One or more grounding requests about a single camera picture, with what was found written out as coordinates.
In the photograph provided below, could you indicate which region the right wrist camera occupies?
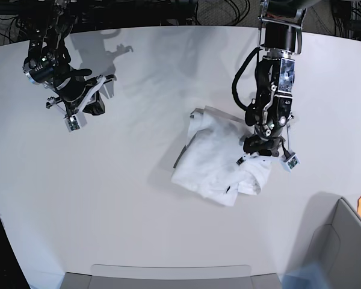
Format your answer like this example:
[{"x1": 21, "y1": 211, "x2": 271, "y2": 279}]
[{"x1": 64, "y1": 111, "x2": 87, "y2": 132}]

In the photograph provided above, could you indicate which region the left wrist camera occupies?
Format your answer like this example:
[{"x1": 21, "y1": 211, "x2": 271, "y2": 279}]
[{"x1": 282, "y1": 153, "x2": 300, "y2": 172}]

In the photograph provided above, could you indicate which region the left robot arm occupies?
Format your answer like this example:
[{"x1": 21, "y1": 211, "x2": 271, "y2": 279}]
[{"x1": 232, "y1": 1, "x2": 311, "y2": 171}]

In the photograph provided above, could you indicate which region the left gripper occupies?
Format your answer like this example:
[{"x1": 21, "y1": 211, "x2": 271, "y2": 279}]
[{"x1": 236, "y1": 135, "x2": 289, "y2": 165}]

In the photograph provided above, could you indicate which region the grey box right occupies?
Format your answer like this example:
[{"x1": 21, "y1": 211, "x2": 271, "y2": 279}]
[{"x1": 303, "y1": 198, "x2": 361, "y2": 288}]

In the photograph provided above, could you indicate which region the grey tray front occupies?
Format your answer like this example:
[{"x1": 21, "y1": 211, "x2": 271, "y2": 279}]
[{"x1": 60, "y1": 264, "x2": 282, "y2": 288}]

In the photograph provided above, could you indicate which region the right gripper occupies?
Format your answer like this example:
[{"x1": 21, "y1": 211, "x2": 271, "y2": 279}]
[{"x1": 46, "y1": 74, "x2": 116, "y2": 117}]

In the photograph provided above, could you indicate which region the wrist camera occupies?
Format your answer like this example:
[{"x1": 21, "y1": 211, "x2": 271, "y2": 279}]
[
  {"x1": 64, "y1": 111, "x2": 87, "y2": 132},
  {"x1": 282, "y1": 153, "x2": 300, "y2": 172}
]

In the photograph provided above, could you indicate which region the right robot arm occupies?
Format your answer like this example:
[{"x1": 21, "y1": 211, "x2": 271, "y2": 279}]
[{"x1": 22, "y1": 1, "x2": 116, "y2": 120}]

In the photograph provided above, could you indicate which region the blue blurred object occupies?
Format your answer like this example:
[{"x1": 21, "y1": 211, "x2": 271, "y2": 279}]
[{"x1": 281, "y1": 263, "x2": 329, "y2": 289}]

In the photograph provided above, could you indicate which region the white T-shirt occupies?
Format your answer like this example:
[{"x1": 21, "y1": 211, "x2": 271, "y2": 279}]
[{"x1": 171, "y1": 107, "x2": 271, "y2": 207}]

